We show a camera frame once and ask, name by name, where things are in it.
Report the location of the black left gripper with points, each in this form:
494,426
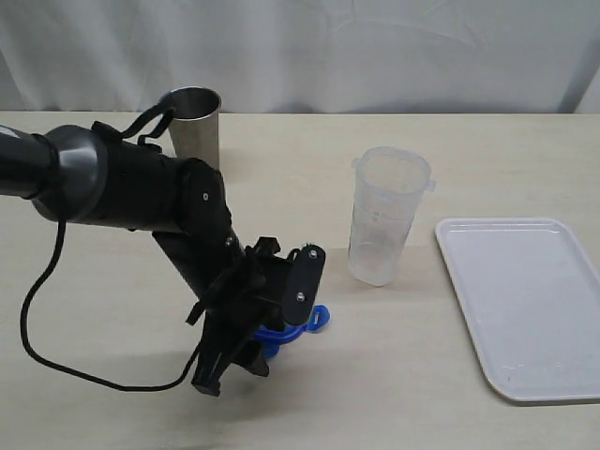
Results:
238,291

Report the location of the blue plastic container lid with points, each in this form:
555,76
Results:
271,341

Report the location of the stainless steel cup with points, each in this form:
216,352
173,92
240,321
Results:
194,130

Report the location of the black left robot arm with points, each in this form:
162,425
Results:
78,175

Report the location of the clear tall plastic container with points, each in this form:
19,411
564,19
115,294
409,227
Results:
389,184

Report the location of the white backdrop curtain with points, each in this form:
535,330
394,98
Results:
303,56

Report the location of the white plastic tray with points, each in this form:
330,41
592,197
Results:
529,296

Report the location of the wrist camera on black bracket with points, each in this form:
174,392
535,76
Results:
302,284

